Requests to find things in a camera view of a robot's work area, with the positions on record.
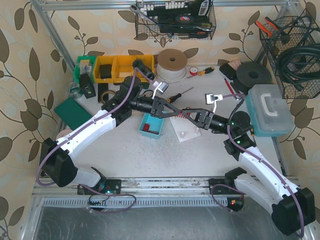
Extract red handled hex key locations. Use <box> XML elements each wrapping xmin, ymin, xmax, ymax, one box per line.
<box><xmin>223</xmin><ymin>77</ymin><xmax>238</xmax><ymax>101</ymax></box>

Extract brown tape roll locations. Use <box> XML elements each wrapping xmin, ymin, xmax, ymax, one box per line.
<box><xmin>100</xmin><ymin>90</ymin><xmax>116</xmax><ymax>104</ymax></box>

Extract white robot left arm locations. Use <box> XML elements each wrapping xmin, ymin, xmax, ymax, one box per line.
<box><xmin>37</xmin><ymin>76</ymin><xmax>181</xmax><ymax>188</ymax></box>

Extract white peg base plate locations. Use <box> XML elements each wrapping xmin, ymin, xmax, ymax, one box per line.
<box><xmin>169</xmin><ymin>116</ymin><xmax>201</xmax><ymax>143</ymax></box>

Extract green notebook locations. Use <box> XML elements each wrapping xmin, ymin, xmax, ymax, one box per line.
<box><xmin>54</xmin><ymin>97</ymin><xmax>92</xmax><ymax>130</ymax></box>

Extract black box in bin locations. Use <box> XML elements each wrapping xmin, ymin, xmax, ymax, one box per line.
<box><xmin>99</xmin><ymin>64</ymin><xmax>112</xmax><ymax>79</ymax></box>

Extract black green device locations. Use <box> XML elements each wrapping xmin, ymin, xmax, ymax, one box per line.
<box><xmin>79</xmin><ymin>73</ymin><xmax>96</xmax><ymax>99</ymax></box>

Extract white cable spool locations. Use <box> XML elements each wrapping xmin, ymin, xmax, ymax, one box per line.
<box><xmin>156</xmin><ymin>48</ymin><xmax>188</xmax><ymax>84</ymax></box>

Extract red spring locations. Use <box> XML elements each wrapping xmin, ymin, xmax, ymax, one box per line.
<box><xmin>175</xmin><ymin>112</ymin><xmax>185</xmax><ymax>119</ymax></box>
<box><xmin>142</xmin><ymin>123</ymin><xmax>150</xmax><ymax>133</ymax></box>

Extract orange handled pliers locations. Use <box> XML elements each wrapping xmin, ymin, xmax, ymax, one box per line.
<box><xmin>254</xmin><ymin>16</ymin><xmax>281</xmax><ymax>37</ymax></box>

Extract orange black small screwdriver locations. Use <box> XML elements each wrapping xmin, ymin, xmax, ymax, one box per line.
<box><xmin>167</xmin><ymin>87</ymin><xmax>193</xmax><ymax>103</ymax></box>

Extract teal plastic toolbox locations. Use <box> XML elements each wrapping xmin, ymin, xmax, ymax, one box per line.
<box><xmin>245</xmin><ymin>84</ymin><xmax>295</xmax><ymax>137</ymax></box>

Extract wire basket with tools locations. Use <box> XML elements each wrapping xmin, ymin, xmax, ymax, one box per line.
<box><xmin>129</xmin><ymin>0</ymin><xmax>216</xmax><ymax>42</ymax></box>

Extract glass jar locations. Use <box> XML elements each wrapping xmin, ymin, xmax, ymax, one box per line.
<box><xmin>68</xmin><ymin>82</ymin><xmax>83</xmax><ymax>99</ymax></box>

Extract wire basket with hoses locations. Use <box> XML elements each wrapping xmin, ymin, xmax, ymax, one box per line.
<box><xmin>254</xmin><ymin>14</ymin><xmax>320</xmax><ymax>99</ymax></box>

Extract black pipe fitting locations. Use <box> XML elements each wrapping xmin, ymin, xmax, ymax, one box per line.
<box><xmin>132</xmin><ymin>59</ymin><xmax>155</xmax><ymax>81</ymax></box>

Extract green storage bin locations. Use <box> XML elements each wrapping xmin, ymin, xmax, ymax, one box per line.
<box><xmin>73</xmin><ymin>55</ymin><xmax>97</xmax><ymax>83</ymax></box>

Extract red tape roll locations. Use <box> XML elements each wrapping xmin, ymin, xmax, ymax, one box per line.
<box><xmin>189</xmin><ymin>66</ymin><xmax>198</xmax><ymax>76</ymax></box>

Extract yellow black handle screwdriver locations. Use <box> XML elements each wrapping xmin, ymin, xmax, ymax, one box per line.
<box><xmin>187</xmin><ymin>67</ymin><xmax>215</xmax><ymax>79</ymax></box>

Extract black rectangular case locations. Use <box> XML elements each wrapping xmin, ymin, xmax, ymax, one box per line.
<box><xmin>219</xmin><ymin>63</ymin><xmax>237</xmax><ymax>80</ymax></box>

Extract yellow storage bins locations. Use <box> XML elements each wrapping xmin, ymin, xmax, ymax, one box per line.
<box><xmin>93</xmin><ymin>54</ymin><xmax>155</xmax><ymax>84</ymax></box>

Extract teal spring tray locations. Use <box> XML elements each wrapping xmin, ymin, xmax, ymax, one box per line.
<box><xmin>138</xmin><ymin>113</ymin><xmax>164</xmax><ymax>139</ymax></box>

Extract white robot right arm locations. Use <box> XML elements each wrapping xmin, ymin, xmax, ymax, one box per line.
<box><xmin>181</xmin><ymin>108</ymin><xmax>316</xmax><ymax>239</ymax></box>

